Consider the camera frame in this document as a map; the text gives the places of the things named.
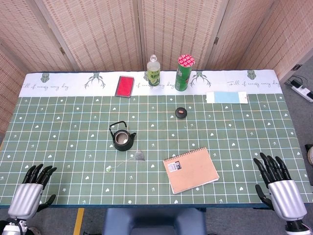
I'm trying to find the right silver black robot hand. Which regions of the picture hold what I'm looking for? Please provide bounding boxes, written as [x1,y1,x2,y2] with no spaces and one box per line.
[253,152,308,222]

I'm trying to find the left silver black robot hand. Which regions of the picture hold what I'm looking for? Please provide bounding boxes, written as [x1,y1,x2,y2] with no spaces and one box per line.
[7,163,58,220]

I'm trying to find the tea bag with string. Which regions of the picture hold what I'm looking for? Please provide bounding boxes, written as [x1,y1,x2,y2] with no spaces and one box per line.
[105,150,147,172]

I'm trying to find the black cast iron teapot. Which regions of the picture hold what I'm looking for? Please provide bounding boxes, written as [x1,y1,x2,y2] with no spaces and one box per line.
[109,121,137,152]

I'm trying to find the small black round lid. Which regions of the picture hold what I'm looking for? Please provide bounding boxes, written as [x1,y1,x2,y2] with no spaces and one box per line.
[175,107,188,119]

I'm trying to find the yellow floor tape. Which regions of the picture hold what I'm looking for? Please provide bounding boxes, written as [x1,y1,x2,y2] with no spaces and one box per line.
[73,208,85,235]

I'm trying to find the green grid tablecloth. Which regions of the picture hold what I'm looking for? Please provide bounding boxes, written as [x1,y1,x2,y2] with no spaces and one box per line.
[0,70,313,209]

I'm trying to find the brown spiral notebook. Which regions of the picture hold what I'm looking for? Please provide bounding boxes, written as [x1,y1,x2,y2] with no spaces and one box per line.
[163,147,220,195]

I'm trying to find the white power strip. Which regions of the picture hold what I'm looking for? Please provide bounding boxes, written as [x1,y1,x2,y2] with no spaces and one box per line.
[291,80,313,103]

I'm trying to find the blue and white card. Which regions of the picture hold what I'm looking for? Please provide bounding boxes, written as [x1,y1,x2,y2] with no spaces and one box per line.
[206,91,247,104]

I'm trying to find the blue chair seat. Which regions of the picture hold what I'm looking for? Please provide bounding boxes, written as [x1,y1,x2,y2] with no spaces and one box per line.
[102,208,207,235]

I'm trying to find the red flat case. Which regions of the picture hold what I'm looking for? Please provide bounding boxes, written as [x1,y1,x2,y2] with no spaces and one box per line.
[114,75,135,98]

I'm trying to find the green chips can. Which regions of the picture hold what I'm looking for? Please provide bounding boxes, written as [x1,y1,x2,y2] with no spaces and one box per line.
[174,54,195,92]

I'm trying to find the clear bottle with green label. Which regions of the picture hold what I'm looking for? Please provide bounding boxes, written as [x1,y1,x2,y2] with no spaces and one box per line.
[147,54,161,89]

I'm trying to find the woven bamboo folding screen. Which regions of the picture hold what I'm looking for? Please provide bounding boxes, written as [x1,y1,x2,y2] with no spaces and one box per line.
[0,0,313,138]

